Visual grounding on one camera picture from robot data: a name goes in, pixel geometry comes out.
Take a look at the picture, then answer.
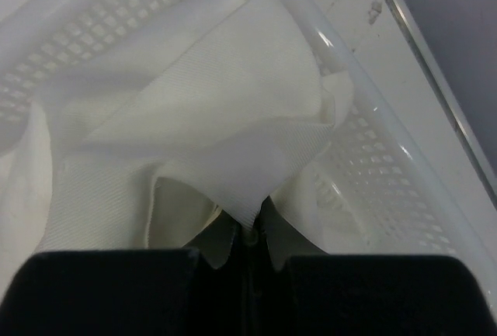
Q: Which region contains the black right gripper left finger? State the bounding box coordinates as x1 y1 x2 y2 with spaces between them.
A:
1 219 242 335

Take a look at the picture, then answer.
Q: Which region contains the white perforated plastic basket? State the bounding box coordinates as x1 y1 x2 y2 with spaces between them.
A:
1 0 496 297

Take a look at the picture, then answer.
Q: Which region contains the white skirt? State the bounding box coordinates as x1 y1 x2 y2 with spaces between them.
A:
1 0 354 282

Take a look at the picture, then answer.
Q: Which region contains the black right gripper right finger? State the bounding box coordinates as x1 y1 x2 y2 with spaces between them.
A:
248 199 496 335

